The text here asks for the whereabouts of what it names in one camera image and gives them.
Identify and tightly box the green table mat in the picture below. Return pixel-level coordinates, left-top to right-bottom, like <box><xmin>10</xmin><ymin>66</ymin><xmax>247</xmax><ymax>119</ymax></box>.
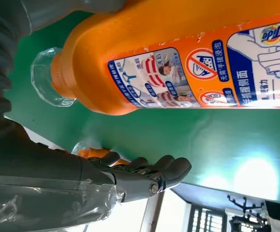
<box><xmin>5</xmin><ymin>11</ymin><xmax>280</xmax><ymax>205</ymax></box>

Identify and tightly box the dark window grille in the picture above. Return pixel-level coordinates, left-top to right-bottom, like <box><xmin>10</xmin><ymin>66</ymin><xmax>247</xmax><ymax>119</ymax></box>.
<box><xmin>188</xmin><ymin>204</ymin><xmax>226</xmax><ymax>232</ymax></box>

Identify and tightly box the black coat rack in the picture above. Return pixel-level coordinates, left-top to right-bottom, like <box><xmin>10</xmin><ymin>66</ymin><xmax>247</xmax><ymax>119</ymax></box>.
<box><xmin>226</xmin><ymin>195</ymin><xmax>269</xmax><ymax>232</ymax></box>

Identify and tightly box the grey metal post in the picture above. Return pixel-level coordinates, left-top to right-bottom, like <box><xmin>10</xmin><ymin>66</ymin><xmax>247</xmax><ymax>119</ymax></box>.
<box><xmin>140</xmin><ymin>191</ymin><xmax>165</xmax><ymax>232</ymax></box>

